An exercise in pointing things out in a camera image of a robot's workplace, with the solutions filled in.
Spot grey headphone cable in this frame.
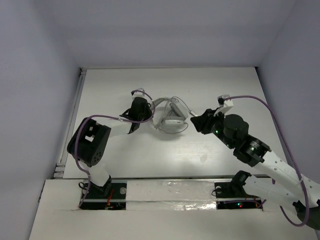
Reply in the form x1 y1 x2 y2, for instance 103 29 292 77
149 96 198 131

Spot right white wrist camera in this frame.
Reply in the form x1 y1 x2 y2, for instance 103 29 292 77
215 94 234 115

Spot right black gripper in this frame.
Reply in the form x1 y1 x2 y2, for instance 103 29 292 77
191 107 235 149

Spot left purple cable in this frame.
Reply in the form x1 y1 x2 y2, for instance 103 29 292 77
74 89 156 201

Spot aluminium rail left edge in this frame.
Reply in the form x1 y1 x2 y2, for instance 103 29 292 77
52 67 87 179

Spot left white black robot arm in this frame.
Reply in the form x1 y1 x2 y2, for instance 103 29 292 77
67 96 155 197

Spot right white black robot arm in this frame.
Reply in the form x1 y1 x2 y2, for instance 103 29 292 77
190 109 320 230

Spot white grey headphones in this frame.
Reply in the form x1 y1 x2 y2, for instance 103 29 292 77
151 96 190 134

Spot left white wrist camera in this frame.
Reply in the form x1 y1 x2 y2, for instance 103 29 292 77
131 88 146 100

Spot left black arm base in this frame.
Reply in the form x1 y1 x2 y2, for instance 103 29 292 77
78 182 127 211

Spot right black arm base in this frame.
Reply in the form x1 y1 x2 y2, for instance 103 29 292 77
211 170 266 210

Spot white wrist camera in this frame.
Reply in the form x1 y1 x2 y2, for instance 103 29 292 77
215 94 234 115
131 88 146 100

